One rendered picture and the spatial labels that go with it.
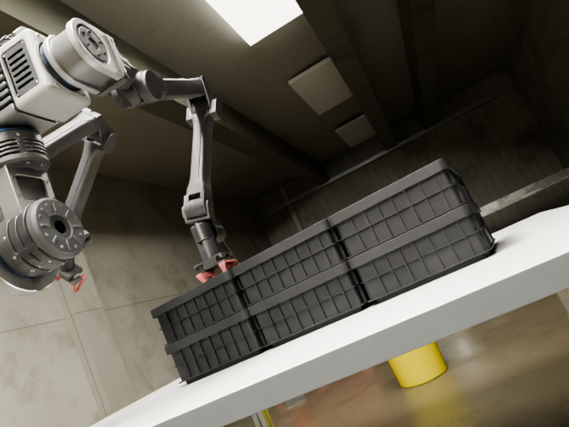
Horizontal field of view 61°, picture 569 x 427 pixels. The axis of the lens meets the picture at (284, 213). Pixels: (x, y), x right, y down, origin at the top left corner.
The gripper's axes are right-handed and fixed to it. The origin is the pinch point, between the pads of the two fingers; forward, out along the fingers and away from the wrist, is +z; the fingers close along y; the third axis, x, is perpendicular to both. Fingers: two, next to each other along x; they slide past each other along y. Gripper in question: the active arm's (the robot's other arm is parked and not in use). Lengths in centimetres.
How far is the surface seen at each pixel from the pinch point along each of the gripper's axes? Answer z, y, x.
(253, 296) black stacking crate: 5.9, -12.2, 7.2
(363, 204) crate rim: -2.3, -48.7, 7.7
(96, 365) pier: -6, 222, -139
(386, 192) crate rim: -2, -55, 8
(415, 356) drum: 70, 16, -193
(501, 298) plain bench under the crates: 22, -70, 48
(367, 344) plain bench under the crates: 21, -52, 51
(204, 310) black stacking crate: 3.8, 3.6, 7.5
